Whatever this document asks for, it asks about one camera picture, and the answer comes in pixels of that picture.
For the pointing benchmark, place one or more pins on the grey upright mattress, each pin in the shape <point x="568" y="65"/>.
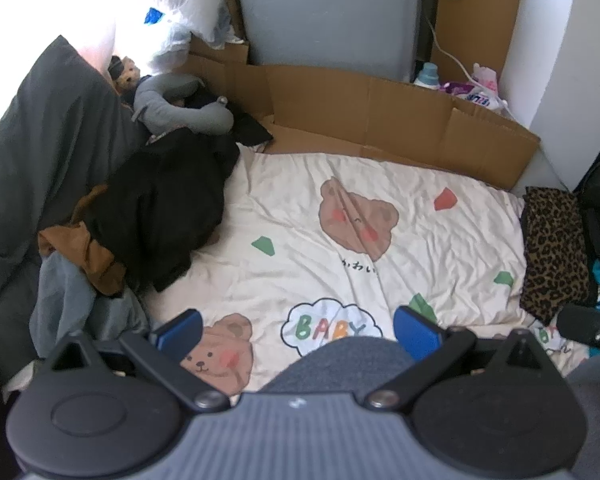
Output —
<point x="325" y="10"/>

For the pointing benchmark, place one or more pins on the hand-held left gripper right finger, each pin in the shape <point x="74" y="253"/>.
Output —
<point x="415" y="332"/>

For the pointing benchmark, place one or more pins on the brown teddy bear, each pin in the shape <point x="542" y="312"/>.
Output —
<point x="126" y="75"/>

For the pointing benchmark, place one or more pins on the detergent bottle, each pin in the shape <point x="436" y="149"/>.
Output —
<point x="426" y="76"/>

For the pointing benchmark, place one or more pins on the brown garment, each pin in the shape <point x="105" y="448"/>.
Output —
<point x="92" y="255"/>

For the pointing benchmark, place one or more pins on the black clothes pile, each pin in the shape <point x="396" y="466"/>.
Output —
<point x="165" y="195"/>

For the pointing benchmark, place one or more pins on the person's grey trouser leg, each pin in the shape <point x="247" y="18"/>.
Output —
<point x="340" y="362"/>

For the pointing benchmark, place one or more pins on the flattened cardboard sheet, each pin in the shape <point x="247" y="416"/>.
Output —
<point x="360" y="105"/>

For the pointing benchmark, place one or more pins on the bear print bed sheet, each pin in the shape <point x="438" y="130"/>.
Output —
<point x="290" y="240"/>

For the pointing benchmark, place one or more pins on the white plastic bag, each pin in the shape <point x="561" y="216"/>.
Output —
<point x="180" y="0"/>

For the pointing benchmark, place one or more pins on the white cloth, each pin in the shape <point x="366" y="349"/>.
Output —
<point x="22" y="380"/>

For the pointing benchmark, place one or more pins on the black cloth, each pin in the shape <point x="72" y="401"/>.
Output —
<point x="252" y="130"/>

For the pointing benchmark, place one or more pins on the grey-blue garment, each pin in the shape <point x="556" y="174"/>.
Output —
<point x="75" y="305"/>

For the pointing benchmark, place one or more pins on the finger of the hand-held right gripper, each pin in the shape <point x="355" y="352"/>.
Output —
<point x="592" y="327"/>

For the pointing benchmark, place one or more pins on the grey neck pillow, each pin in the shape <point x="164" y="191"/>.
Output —
<point x="180" y="115"/>

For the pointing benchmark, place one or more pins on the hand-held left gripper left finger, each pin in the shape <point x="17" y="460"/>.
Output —
<point x="180" y="332"/>

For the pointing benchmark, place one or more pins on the leopard print garment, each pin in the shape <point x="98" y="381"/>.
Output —
<point x="555" y="255"/>

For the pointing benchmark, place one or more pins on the dark grey duvet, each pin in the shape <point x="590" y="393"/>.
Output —
<point x="40" y="150"/>

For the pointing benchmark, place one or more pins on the pink plastic bag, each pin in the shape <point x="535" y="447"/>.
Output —
<point x="486" y="77"/>

